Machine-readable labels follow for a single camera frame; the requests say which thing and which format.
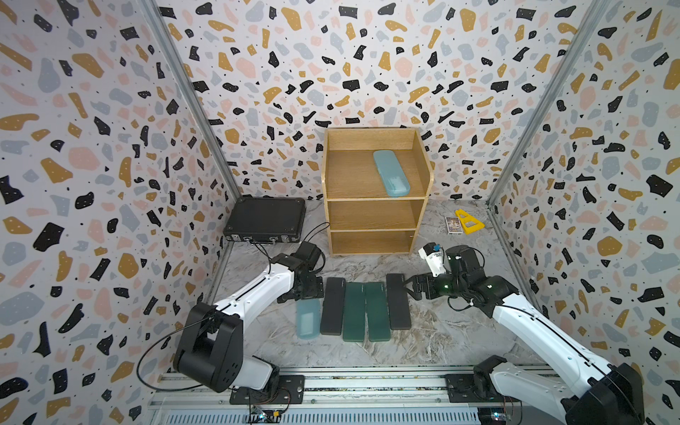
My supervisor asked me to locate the black pencil case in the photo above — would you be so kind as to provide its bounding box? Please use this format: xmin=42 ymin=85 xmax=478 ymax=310
xmin=320 ymin=277 xmax=346 ymax=336
xmin=385 ymin=274 xmax=412 ymax=330

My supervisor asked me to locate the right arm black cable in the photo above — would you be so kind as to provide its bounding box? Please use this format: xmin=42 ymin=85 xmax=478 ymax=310
xmin=445 ymin=246 xmax=646 ymax=421

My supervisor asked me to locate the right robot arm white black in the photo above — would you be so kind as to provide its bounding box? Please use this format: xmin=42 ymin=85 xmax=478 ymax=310
xmin=388 ymin=243 xmax=646 ymax=424

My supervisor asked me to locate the black flat case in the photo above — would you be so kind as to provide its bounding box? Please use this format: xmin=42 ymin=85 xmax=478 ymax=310
xmin=223 ymin=198 xmax=306 ymax=244

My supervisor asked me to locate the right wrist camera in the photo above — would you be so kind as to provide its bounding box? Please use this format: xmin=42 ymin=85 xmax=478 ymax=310
xmin=418 ymin=243 xmax=447 ymax=277

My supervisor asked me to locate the small card box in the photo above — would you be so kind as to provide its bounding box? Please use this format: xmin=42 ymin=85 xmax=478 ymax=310
xmin=446 ymin=217 xmax=463 ymax=235

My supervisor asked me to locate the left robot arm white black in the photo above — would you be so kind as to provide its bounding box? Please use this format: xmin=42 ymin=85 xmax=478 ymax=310
xmin=173 ymin=242 xmax=326 ymax=400

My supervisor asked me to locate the green pencil case right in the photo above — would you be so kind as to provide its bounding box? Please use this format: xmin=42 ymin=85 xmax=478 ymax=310
xmin=364 ymin=283 xmax=391 ymax=343

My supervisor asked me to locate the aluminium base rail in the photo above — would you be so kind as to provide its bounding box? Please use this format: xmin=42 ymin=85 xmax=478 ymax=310
xmin=142 ymin=366 xmax=556 ymax=424

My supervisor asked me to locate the yellow triangular plastic piece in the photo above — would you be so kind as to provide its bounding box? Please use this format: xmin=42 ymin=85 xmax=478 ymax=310
xmin=455 ymin=209 xmax=485 ymax=235

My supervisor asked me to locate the green pencil case left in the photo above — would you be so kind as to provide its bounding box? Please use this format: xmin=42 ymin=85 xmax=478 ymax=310
xmin=342 ymin=283 xmax=366 ymax=343

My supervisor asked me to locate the green pencil case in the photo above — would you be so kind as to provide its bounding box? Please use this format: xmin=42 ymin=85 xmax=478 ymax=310
xmin=364 ymin=283 xmax=391 ymax=343
xmin=342 ymin=283 xmax=366 ymax=343

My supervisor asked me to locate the wooden three-tier shelf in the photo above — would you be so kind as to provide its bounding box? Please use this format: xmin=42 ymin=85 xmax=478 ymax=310
xmin=322 ymin=127 xmax=434 ymax=256

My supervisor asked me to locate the light blue pencil case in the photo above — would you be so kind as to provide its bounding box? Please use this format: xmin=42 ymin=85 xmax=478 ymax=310
xmin=296 ymin=299 xmax=322 ymax=340
xmin=373 ymin=150 xmax=411 ymax=198

